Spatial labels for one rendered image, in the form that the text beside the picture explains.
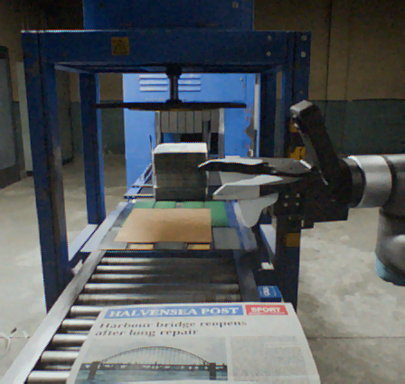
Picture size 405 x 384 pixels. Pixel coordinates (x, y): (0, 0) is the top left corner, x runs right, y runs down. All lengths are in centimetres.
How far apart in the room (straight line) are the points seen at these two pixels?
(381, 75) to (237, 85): 626
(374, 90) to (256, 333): 914
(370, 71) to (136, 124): 668
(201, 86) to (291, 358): 328
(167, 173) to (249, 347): 167
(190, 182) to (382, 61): 788
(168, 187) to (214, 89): 170
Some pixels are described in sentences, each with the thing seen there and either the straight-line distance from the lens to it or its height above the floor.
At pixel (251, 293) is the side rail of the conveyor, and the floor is 80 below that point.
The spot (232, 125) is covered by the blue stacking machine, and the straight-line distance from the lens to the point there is 370.
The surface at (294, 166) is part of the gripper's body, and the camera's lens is 55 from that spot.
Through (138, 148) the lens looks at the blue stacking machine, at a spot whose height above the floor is 88.
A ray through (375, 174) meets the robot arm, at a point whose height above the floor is 123.
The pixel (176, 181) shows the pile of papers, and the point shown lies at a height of 90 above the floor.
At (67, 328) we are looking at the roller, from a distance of 107.
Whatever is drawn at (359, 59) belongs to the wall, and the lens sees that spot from 947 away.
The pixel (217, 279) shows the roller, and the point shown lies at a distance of 125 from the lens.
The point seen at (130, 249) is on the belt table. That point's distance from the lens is 148.
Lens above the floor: 133
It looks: 12 degrees down
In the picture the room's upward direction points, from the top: straight up
